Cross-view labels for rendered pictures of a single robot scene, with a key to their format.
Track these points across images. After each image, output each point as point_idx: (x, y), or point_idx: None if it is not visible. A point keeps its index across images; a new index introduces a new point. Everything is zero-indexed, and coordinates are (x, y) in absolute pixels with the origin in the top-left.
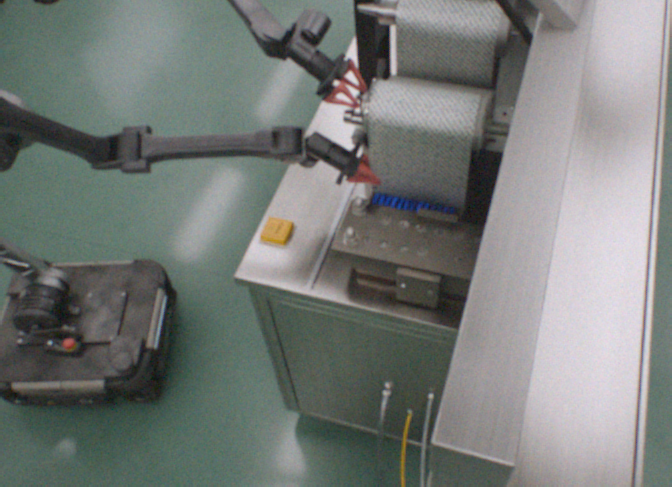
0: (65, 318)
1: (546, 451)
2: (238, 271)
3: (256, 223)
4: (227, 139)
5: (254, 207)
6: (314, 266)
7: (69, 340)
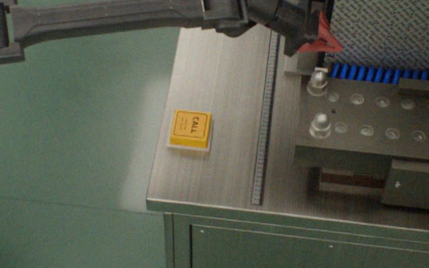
0: None
1: None
2: (151, 191)
3: (66, 124)
4: (138, 4)
5: (57, 102)
6: (255, 171)
7: None
